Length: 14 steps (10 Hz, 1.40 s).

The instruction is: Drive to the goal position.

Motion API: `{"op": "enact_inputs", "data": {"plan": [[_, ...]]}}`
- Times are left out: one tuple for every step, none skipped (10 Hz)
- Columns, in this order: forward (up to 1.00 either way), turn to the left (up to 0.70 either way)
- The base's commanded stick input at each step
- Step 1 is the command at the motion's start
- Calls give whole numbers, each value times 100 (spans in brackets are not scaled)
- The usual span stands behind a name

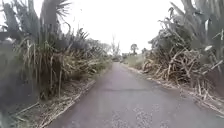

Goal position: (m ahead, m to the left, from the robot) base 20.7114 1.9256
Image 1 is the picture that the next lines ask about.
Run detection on distant tree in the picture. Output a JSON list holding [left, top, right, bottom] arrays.
[[129, 43, 139, 55]]

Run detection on grass patch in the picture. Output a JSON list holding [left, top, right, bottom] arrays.
[[122, 53, 146, 70]]

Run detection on dry leaf litter verge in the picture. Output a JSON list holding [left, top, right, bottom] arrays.
[[121, 63, 224, 119], [0, 66, 113, 128]]

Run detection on tall flax bushes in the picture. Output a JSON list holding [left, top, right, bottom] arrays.
[[141, 0, 224, 98], [0, 0, 113, 104]]

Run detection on grey asphalt path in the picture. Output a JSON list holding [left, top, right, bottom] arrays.
[[46, 61, 224, 128]]

